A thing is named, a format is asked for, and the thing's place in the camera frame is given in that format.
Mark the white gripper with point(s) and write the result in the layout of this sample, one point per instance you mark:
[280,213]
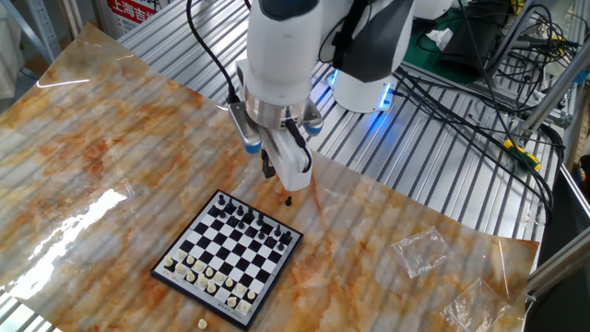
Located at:
[290,170]

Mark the black chess bishop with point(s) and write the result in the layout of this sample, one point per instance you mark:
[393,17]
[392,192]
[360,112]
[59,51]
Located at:
[288,201]
[239,210]

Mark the white chess bishop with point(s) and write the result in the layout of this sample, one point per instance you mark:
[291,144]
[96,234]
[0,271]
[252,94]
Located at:
[190,276]
[202,324]

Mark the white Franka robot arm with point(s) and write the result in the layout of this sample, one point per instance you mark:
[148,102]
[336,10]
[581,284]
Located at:
[281,46]

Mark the black white folding chessboard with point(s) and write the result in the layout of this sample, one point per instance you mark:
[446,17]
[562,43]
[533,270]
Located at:
[230,258]

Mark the black chess queen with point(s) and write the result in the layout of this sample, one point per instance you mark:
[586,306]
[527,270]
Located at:
[249,215]

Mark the black chess king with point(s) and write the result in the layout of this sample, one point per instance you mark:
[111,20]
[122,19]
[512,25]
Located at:
[260,219]

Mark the black chess knight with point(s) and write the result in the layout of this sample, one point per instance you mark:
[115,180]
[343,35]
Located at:
[229,205]
[278,230]

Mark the black chess rook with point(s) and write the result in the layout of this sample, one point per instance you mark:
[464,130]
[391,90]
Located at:
[286,237]
[221,199]

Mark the white chess queen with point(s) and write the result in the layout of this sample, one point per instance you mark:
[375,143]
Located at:
[201,281]

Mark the white chess king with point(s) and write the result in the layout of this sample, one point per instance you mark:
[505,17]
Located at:
[211,287]

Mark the white chess knight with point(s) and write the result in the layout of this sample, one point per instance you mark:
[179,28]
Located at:
[180,268]
[232,302]

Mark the white chess rook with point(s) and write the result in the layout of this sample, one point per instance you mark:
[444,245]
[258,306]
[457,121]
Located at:
[169,262]
[244,306]

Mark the orange marble pattern sheet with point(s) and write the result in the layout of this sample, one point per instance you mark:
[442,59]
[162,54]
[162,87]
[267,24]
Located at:
[115,152]

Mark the clear plastic zip bag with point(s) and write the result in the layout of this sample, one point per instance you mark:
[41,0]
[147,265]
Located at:
[475,306]
[419,251]

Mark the green cutting mat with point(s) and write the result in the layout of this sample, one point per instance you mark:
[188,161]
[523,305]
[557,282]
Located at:
[431,67]

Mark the red white printed sign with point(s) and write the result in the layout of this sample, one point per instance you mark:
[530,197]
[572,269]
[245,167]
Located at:
[133,11]

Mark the crumpled white tissue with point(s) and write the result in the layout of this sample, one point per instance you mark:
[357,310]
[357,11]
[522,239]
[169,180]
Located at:
[440,38]

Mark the black pouch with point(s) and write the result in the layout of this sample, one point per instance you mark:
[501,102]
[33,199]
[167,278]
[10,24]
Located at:
[470,46]

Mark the grey perforated shelf upright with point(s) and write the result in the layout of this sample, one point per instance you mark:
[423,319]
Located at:
[42,20]

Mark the grey slanted metal bar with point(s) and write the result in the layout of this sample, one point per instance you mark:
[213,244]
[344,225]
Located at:
[511,39]

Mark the white plastic cover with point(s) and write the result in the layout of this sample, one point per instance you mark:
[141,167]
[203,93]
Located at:
[9,55]

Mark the black panel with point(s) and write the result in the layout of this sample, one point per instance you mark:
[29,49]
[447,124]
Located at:
[571,207]

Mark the silver wrist camera blue caps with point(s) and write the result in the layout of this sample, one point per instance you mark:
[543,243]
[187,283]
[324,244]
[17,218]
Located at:
[242,124]

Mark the thick aluminium frame post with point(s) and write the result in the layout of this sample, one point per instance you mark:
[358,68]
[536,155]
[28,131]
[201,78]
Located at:
[553,90]

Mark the aluminium frame bar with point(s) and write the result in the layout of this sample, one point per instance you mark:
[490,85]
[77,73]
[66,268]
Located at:
[562,265]

